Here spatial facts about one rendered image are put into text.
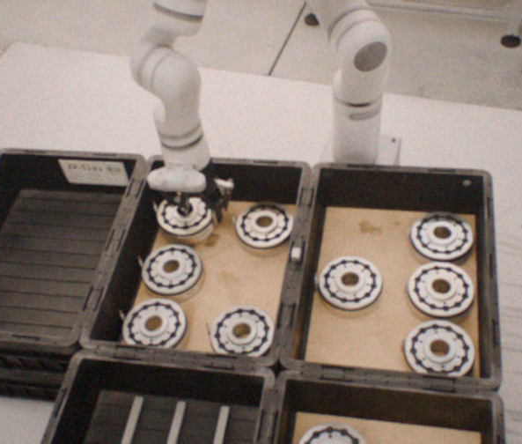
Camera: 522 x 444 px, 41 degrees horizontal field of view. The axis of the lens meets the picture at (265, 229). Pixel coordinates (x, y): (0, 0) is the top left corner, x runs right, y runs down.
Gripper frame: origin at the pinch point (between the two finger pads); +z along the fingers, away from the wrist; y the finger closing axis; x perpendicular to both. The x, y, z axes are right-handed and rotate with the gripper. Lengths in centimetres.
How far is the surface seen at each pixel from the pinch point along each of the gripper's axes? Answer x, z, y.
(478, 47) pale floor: -169, 87, -58
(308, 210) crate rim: 2.1, -5.6, -19.5
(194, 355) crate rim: 30.4, -5.5, -7.3
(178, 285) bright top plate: 14.4, 1.4, 1.0
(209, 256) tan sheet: 5.8, 4.4, -1.7
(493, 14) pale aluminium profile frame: -172, 73, -62
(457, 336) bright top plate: 18.5, 1.8, -44.0
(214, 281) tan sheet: 10.9, 4.4, -3.9
